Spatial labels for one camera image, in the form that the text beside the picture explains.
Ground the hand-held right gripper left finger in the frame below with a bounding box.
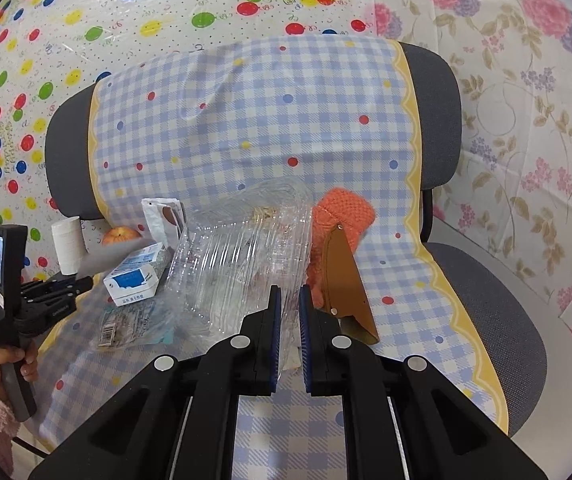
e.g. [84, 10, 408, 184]
[28, 285, 283, 480]

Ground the white packet with brown circles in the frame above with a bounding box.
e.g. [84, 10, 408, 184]
[141, 197, 189, 256]

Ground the balloon print plastic sheet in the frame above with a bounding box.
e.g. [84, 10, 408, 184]
[0, 0, 381, 286]

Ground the clear plastic container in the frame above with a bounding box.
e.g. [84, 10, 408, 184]
[158, 177, 317, 376]

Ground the grey office chair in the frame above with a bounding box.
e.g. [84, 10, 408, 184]
[43, 42, 549, 441]

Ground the white blue carton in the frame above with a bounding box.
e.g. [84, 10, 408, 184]
[103, 241, 174, 308]

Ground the blue checkered dotted cloth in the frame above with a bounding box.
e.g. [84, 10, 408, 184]
[36, 37, 511, 480]

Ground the white toilet paper roll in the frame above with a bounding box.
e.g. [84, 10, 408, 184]
[51, 216, 89, 277]

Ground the floral print sheet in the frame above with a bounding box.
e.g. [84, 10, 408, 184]
[366, 0, 572, 376]

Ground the clear plastic wrapper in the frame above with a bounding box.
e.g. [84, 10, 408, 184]
[97, 290, 181, 352]

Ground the brown leather sheath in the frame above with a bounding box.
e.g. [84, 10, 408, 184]
[322, 225, 381, 346]

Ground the red apple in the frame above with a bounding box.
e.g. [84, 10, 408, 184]
[102, 226, 143, 247]

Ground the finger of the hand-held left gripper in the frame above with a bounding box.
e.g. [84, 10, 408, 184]
[21, 287, 78, 312]
[41, 275, 94, 295]

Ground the orange knitted pouch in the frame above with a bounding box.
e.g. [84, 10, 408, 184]
[306, 187, 377, 311]

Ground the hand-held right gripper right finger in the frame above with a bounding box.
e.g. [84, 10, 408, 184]
[298, 285, 549, 480]

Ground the person's left hand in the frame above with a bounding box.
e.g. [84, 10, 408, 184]
[0, 342, 40, 401]

